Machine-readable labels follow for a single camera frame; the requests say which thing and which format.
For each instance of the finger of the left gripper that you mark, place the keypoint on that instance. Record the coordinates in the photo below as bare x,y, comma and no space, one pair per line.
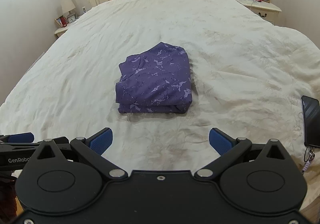
20,138

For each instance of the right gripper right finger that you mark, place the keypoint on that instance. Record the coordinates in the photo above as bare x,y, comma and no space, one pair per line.
229,149

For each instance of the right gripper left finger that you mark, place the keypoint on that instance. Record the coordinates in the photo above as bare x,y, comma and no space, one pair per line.
89,151

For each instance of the purple patterned garment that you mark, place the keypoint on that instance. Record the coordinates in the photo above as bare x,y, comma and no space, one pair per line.
155,81

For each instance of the cream bedspread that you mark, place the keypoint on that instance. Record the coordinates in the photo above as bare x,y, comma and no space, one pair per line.
247,79

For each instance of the black smartphone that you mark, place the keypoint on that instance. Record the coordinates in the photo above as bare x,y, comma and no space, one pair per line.
311,121

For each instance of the left cream nightstand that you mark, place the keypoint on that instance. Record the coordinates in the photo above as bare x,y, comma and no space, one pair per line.
59,32

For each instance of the cream nightstand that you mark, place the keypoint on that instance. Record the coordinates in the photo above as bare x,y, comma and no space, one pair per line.
59,32
266,11

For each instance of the red item on nightstand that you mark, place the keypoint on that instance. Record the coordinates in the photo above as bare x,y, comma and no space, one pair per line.
64,21

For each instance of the small white clock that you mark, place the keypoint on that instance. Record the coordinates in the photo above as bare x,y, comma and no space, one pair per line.
71,18

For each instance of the left bedside lamp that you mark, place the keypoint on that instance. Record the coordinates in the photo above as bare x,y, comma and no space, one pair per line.
68,7

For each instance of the right cream nightstand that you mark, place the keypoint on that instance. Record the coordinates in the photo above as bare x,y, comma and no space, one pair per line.
266,11

